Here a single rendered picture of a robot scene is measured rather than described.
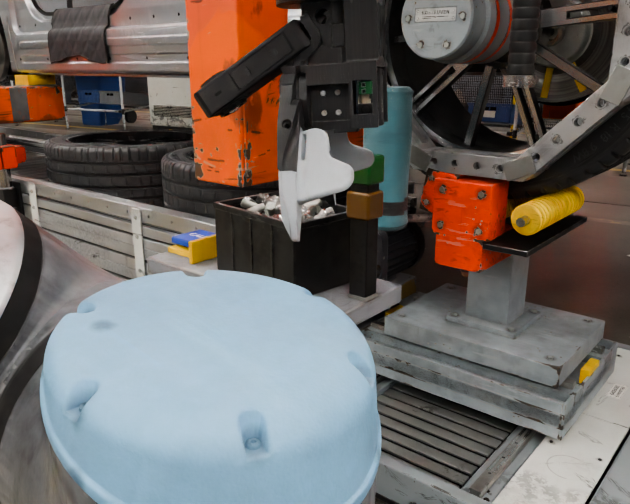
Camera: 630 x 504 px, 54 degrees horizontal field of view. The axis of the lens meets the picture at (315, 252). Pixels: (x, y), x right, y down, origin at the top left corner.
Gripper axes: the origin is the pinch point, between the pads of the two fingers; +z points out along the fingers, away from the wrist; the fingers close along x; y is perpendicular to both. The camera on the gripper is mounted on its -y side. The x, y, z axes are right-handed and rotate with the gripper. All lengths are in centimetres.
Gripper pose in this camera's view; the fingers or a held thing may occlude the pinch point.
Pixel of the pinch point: (308, 223)
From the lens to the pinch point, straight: 56.9
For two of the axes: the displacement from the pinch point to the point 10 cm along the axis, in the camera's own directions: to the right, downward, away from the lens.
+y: 9.7, 0.0, -2.3
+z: 0.6, 9.6, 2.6
